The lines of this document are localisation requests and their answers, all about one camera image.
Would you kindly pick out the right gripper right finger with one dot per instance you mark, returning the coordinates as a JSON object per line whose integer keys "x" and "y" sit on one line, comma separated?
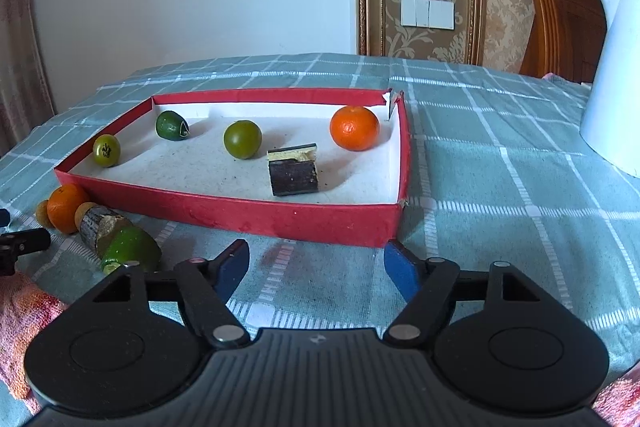
{"x": 427, "y": 286}

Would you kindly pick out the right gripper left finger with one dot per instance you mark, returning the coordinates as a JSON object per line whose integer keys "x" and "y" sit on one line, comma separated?
{"x": 205, "y": 286}

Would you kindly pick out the brown longan fruit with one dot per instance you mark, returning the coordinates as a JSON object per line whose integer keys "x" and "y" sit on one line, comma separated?
{"x": 41, "y": 215}

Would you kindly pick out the large orange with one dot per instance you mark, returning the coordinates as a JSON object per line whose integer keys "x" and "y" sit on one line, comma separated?
{"x": 62, "y": 205}

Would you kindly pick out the cut cucumber piece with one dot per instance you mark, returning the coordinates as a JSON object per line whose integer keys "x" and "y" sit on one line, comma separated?
{"x": 131, "y": 244}

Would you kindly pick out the green tomato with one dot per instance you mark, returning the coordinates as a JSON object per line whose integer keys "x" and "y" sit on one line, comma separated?
{"x": 242, "y": 139}
{"x": 106, "y": 150}

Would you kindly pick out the short dark eggplant chunk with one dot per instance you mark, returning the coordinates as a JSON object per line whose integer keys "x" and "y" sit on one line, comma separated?
{"x": 292, "y": 170}

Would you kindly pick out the green avocado-like fruit end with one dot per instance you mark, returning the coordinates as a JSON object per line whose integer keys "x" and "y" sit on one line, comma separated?
{"x": 169, "y": 125}

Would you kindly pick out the small orange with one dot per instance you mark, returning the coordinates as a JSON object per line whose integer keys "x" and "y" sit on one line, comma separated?
{"x": 354, "y": 128}

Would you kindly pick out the pink towel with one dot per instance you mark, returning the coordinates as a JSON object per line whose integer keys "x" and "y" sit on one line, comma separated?
{"x": 25, "y": 311}

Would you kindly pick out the green plaid bedsheet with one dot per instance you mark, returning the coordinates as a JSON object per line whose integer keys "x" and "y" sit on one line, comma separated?
{"x": 545, "y": 330}

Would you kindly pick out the patterned curtain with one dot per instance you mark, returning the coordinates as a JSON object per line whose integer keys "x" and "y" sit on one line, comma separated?
{"x": 26, "y": 100}

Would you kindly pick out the red shallow cardboard tray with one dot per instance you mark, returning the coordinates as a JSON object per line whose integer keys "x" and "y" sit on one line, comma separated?
{"x": 360, "y": 195}

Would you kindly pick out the white electric kettle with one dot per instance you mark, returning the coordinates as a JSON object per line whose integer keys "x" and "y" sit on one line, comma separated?
{"x": 610, "y": 124}

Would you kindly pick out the wooden headboard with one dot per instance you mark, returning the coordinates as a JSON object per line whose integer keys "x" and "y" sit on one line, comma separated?
{"x": 566, "y": 39}

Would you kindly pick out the white wall switch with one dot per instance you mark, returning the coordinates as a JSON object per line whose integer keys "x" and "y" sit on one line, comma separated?
{"x": 434, "y": 14}

